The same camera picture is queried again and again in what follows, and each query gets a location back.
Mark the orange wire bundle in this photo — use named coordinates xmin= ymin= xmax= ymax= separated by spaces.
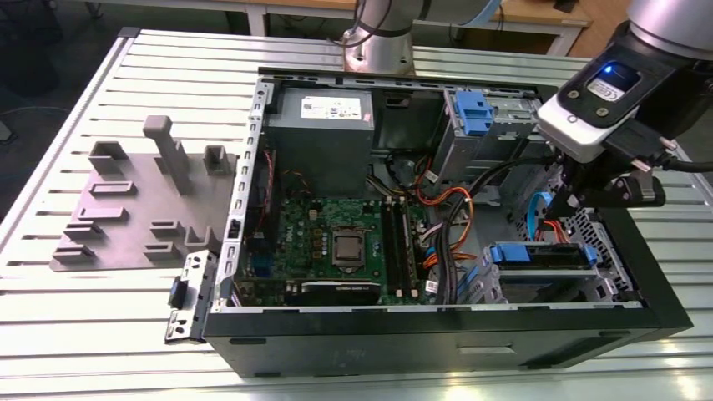
xmin=416 ymin=186 xmax=480 ymax=275

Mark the brown wooden cabinet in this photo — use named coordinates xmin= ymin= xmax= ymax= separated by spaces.
xmin=578 ymin=0 xmax=630 ymax=62

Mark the silver CPU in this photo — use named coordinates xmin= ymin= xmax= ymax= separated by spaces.
xmin=333 ymin=233 xmax=364 ymax=258

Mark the black blue port plug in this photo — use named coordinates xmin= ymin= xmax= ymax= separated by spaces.
xmin=168 ymin=276 xmax=189 ymax=308

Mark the CPU socket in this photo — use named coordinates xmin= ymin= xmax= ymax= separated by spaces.
xmin=329 ymin=225 xmax=369 ymax=275

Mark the black camera cable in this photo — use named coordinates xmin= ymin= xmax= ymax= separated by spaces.
xmin=604 ymin=120 xmax=713 ymax=173

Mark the wooden desk white frame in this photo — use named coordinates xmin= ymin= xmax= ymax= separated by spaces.
xmin=83 ymin=0 xmax=593 ymax=58

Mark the red orange power wire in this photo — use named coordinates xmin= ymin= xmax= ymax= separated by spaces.
xmin=540 ymin=219 xmax=576 ymax=247

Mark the red black twisted wire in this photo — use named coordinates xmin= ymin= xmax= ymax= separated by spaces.
xmin=261 ymin=148 xmax=313 ymax=235

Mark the black graphics card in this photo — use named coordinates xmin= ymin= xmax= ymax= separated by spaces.
xmin=283 ymin=278 xmax=384 ymax=306

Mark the black cable bundle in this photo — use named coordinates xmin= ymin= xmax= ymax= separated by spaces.
xmin=437 ymin=156 xmax=561 ymax=304

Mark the blue drive bay latch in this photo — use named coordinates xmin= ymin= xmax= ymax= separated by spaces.
xmin=453 ymin=89 xmax=497 ymax=137

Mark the grey parts rack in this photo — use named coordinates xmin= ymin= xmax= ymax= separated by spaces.
xmin=49 ymin=114 xmax=244 ymax=275

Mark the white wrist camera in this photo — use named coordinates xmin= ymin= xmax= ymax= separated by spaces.
xmin=536 ymin=96 xmax=641 ymax=163

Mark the grey power supply unit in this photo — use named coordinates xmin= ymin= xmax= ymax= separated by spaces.
xmin=261 ymin=85 xmax=376 ymax=200

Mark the black PC case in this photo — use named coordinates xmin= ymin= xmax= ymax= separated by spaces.
xmin=200 ymin=64 xmax=696 ymax=379

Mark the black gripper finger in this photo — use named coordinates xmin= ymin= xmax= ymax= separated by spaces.
xmin=608 ymin=174 xmax=669 ymax=209
xmin=545 ymin=153 xmax=613 ymax=219

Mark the green motherboard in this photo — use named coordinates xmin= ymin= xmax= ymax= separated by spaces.
xmin=233 ymin=195 xmax=441 ymax=306

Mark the blue data wire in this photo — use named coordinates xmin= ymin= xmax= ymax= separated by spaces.
xmin=533 ymin=190 xmax=560 ymax=225

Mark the metal drive cage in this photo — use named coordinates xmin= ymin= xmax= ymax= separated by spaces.
xmin=432 ymin=86 xmax=558 ymax=187

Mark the metal disk bay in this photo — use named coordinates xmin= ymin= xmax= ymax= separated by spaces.
xmin=481 ymin=240 xmax=608 ymax=306

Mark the pale floor cable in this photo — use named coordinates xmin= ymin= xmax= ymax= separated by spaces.
xmin=0 ymin=105 xmax=68 ymax=117

